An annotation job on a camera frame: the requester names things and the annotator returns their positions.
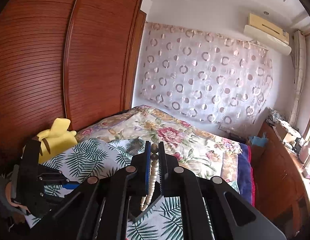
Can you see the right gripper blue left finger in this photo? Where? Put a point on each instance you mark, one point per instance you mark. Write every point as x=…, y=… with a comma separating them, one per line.
x=98, y=208

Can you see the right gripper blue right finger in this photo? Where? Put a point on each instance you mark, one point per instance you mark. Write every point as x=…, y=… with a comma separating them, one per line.
x=211, y=208

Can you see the left hand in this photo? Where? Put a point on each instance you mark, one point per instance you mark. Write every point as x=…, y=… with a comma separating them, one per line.
x=8, y=195

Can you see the blue blanket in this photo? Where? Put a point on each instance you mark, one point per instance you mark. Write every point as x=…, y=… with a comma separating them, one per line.
x=245, y=175

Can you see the palm leaf print cloth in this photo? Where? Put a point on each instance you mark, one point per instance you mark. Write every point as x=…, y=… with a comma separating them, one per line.
x=95, y=157

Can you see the yellow plush toy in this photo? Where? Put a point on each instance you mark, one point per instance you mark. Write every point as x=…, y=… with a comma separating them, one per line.
x=55, y=140

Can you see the floral quilt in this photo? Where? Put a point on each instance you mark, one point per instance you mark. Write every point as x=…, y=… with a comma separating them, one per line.
x=202, y=152

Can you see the wooden sideboard cabinet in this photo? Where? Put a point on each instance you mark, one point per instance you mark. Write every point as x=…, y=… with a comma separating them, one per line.
x=278, y=182

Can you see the cardboard box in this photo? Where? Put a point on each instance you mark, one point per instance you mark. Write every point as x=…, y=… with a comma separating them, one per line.
x=284, y=135

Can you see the pink white bottle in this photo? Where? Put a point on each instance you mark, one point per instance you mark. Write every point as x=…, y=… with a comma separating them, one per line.
x=304, y=152

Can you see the pink circle pattern curtain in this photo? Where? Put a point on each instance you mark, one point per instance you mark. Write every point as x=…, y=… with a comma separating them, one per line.
x=206, y=77

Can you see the red wooden wardrobe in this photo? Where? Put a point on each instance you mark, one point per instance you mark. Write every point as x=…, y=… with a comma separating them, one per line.
x=74, y=59

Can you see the white air conditioner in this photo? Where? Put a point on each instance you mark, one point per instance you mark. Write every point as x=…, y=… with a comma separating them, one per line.
x=268, y=34

